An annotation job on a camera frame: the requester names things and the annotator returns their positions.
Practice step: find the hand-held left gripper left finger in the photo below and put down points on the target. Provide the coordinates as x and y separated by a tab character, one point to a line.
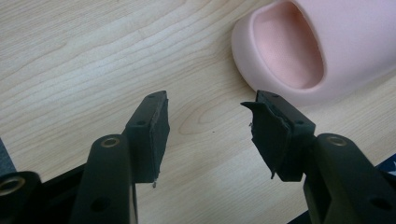
149	137

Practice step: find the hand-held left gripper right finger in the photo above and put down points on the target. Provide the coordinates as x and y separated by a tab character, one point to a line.
277	137

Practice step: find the pink slipper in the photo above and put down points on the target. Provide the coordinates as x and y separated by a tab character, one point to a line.
348	43

